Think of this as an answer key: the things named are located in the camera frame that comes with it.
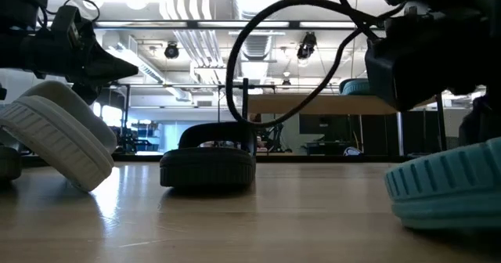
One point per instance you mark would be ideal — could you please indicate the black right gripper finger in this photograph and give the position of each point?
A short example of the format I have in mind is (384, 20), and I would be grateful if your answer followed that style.
(399, 75)
(485, 122)

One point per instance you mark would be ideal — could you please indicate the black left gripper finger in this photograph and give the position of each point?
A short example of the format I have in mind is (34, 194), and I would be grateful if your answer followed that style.
(111, 68)
(88, 92)

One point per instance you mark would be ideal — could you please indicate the teal rubber slide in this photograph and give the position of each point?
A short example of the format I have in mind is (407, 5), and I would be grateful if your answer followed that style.
(450, 184)
(354, 87)

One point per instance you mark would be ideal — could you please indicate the black rubber slide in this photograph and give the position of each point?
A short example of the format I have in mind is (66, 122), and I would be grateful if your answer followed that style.
(207, 169)

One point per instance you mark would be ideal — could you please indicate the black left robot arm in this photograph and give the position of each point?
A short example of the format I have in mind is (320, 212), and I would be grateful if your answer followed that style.
(19, 20)

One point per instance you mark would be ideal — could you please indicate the white rubber slide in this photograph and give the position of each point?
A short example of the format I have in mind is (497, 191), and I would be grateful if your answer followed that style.
(58, 137)

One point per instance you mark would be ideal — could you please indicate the chrome background pole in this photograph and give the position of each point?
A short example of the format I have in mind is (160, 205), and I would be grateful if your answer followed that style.
(400, 134)

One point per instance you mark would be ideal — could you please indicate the black ceiling spotlight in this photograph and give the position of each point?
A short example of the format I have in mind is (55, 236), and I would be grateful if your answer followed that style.
(307, 45)
(171, 51)

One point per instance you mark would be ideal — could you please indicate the blue background storage bins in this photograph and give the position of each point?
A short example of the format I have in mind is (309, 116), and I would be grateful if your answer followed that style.
(146, 132)

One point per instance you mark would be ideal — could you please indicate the white and blue background object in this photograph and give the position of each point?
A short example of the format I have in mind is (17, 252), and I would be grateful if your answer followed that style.
(352, 151)

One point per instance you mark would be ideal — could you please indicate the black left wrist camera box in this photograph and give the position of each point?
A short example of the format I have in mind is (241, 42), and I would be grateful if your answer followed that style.
(68, 24)

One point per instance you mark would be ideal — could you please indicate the black background metal frame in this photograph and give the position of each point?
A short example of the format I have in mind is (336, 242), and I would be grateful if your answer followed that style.
(127, 118)

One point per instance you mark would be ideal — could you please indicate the black overhead frame bar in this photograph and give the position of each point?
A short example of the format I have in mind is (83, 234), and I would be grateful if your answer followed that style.
(156, 24)

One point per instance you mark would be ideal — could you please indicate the wooden shelf with black frame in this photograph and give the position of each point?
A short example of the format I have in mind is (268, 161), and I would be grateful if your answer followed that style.
(321, 104)

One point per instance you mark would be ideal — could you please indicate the silver ceiling air duct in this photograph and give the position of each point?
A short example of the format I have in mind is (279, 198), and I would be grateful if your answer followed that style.
(256, 1)

